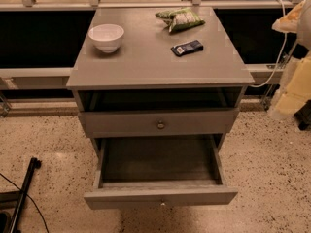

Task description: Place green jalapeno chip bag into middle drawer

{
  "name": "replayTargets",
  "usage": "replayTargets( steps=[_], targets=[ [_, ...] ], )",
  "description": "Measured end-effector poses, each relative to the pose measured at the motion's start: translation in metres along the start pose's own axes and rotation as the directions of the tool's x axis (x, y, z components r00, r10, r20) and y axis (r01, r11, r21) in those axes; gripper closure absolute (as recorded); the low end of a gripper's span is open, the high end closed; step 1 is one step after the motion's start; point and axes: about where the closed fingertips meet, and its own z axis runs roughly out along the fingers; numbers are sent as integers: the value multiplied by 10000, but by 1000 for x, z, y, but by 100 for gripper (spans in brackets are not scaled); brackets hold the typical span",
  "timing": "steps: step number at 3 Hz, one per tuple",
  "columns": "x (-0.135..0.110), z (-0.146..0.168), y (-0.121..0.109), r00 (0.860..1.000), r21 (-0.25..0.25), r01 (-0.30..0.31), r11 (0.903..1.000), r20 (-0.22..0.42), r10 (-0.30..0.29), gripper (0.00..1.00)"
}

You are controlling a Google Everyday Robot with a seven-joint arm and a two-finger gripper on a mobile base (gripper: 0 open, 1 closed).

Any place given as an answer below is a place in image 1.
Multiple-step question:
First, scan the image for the thin black cable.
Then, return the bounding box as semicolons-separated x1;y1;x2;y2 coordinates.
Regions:
0;172;51;233

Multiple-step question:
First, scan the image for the open grey middle drawer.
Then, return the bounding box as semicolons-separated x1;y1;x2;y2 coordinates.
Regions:
84;135;237;210

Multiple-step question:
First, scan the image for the white cable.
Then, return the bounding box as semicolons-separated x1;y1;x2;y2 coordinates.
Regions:
249;0;289;89

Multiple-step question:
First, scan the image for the metal railing frame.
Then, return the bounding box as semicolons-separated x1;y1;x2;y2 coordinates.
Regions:
1;0;299;108

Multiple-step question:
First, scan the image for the grey wooden drawer cabinet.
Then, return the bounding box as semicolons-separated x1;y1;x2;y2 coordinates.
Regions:
66;6;256;211

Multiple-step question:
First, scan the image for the white ceramic bowl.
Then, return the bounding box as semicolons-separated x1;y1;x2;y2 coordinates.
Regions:
87;24;124;53

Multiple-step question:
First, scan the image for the dark blue snack bar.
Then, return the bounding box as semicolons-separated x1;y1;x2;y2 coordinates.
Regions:
171;40;204;57

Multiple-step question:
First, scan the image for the green jalapeno chip bag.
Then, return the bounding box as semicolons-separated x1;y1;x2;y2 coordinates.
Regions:
155;8;205;33

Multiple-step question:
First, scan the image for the black stand leg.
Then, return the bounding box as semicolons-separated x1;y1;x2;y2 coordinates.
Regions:
0;157;41;233

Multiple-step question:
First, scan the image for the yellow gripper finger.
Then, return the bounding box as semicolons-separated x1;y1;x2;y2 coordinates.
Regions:
272;1;305;33
267;57;311;120

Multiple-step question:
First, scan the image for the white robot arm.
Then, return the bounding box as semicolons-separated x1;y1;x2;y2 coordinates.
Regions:
267;0;311;119

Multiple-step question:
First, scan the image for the closed grey upper drawer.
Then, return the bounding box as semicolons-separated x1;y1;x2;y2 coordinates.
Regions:
78;109;239;138

